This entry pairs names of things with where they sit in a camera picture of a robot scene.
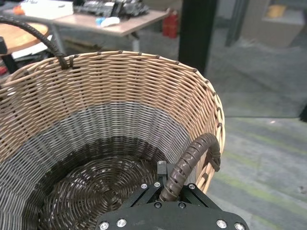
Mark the white box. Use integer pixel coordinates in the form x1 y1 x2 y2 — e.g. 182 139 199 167
20 0 74 15

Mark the slim dark post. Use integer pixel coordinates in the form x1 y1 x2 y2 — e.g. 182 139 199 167
225 0 248 47

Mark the black equipment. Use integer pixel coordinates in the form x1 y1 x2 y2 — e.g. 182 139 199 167
74 0 149 18

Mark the wide black pillar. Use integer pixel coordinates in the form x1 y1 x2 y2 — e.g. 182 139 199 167
178 0 218 76

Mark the cardboard box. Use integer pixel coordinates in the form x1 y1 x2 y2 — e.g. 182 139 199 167
241 3 305 47

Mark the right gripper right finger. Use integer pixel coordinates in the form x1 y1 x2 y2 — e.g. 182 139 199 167
183 183 216 207

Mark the round wooden table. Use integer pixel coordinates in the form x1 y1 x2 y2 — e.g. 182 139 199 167
0 23 50 75

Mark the blue white item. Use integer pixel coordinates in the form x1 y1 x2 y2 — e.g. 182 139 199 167
95 16 120 28

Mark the red fire extinguisher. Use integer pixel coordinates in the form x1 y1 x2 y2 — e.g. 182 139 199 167
162 8 180 39

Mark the wooden desk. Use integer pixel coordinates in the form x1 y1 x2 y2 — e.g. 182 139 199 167
51 11 170 52

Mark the tan grey brown wicker basket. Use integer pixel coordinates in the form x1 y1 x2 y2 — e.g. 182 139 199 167
0 15 226 230

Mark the white flat board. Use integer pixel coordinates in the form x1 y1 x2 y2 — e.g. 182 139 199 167
12 44 48 60

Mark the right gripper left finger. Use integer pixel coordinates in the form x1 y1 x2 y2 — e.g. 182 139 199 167
128 161 168 207

